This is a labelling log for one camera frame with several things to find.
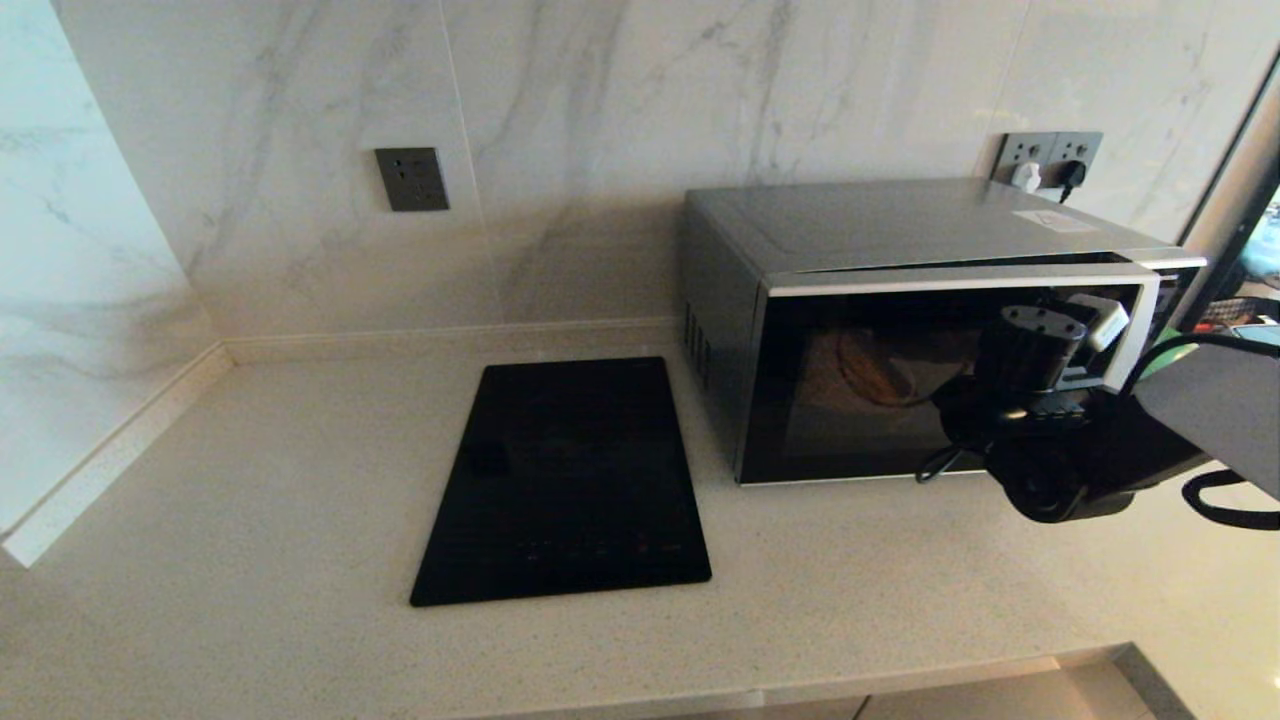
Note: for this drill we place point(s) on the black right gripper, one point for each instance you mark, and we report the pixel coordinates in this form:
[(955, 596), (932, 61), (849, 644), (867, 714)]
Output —
[(1030, 360)]

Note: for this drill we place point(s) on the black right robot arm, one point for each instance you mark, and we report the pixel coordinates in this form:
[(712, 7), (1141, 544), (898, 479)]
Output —
[(1200, 420)]

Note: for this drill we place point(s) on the black silver microwave oven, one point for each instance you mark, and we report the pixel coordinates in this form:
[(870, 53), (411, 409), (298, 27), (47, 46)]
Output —
[(880, 220)]

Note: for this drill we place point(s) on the black power plug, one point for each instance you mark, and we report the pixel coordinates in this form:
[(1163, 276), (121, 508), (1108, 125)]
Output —
[(1070, 176)]

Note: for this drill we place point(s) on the white power plug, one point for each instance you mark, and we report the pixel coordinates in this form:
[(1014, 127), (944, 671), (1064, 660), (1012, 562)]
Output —
[(1026, 178)]

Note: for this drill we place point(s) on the black glass induction cooktop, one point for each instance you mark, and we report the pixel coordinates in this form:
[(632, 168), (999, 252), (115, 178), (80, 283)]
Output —
[(570, 480)]

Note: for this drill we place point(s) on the grey double wall socket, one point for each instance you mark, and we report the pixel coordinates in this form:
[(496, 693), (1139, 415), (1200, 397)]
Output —
[(1048, 148)]

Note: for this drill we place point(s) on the dark single wall socket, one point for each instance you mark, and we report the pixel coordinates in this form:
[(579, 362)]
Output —
[(412, 180)]

